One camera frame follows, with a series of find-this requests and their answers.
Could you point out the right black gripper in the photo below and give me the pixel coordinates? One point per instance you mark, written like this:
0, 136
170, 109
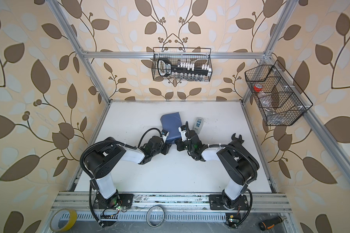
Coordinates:
180, 145

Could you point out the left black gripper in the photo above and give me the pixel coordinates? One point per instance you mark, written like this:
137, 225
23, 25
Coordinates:
166, 148

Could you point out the blue wrapping paper sheet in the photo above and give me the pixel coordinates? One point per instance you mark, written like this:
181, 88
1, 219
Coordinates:
171, 123

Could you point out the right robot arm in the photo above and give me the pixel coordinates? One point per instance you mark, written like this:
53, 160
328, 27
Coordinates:
240, 165

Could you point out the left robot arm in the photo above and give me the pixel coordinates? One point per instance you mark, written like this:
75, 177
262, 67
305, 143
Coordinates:
98, 161

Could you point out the black adjustable wrench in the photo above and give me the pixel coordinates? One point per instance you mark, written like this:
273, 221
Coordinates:
237, 140

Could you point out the black socket set holder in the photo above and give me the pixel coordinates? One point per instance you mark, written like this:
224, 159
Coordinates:
166, 68

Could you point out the yellow tape roll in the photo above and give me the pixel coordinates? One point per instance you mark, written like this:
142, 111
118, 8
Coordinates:
63, 220

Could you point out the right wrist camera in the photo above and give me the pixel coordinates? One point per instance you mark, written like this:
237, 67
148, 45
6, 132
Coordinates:
184, 132

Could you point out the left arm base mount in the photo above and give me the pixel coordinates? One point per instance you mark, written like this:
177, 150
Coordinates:
117, 200

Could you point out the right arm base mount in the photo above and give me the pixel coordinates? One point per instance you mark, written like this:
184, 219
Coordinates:
221, 202

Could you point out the back wire basket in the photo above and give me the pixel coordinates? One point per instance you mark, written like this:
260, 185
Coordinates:
197, 55

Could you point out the wire basket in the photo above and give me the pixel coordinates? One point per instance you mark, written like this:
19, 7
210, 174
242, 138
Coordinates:
197, 55
282, 101

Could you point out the right wire basket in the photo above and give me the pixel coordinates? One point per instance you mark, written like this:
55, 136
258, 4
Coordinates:
282, 101

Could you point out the orange handled screwdriver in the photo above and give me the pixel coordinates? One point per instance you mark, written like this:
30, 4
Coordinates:
270, 223

